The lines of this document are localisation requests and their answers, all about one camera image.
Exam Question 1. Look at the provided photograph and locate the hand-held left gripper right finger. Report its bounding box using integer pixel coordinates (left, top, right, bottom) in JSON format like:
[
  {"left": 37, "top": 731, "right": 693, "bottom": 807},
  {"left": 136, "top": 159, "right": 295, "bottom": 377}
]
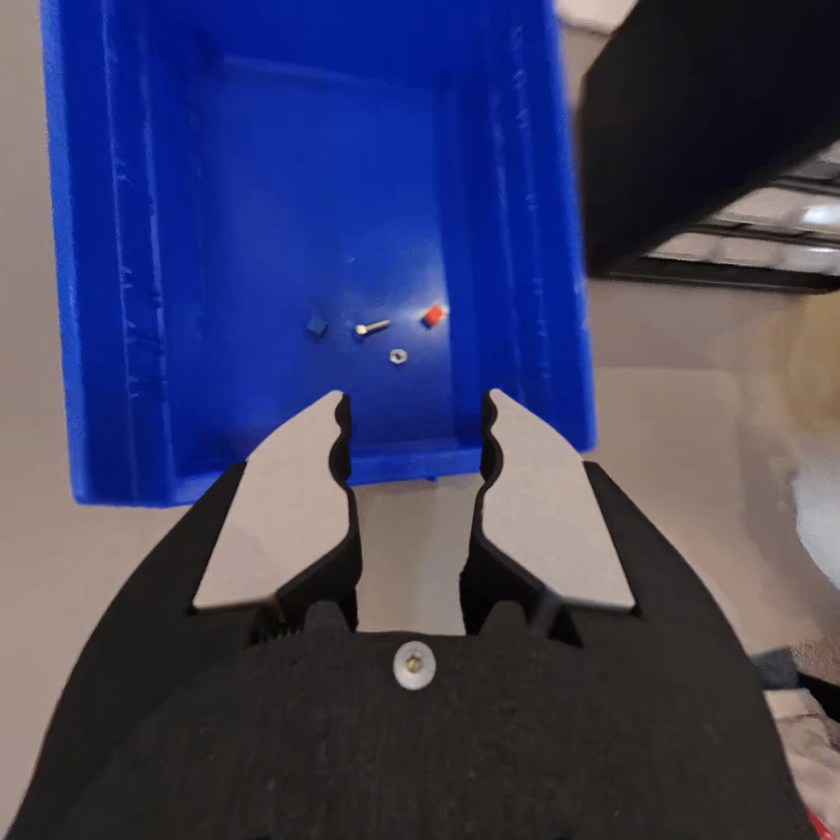
[{"left": 461, "top": 389, "right": 636, "bottom": 635}]

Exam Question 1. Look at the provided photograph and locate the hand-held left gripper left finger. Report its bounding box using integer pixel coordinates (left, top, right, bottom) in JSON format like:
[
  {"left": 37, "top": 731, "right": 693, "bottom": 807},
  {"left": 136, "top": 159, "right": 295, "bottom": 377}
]
[{"left": 192, "top": 392, "right": 362, "bottom": 632}]

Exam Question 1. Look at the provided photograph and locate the blue plastic bin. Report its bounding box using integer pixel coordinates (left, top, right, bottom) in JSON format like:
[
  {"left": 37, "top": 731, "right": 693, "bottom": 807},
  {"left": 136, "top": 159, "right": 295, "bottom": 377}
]
[{"left": 39, "top": 0, "right": 598, "bottom": 509}]

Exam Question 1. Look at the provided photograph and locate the black drawer cabinet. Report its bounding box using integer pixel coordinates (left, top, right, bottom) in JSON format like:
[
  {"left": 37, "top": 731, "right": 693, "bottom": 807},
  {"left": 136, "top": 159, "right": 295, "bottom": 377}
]
[{"left": 577, "top": 0, "right": 840, "bottom": 293}]

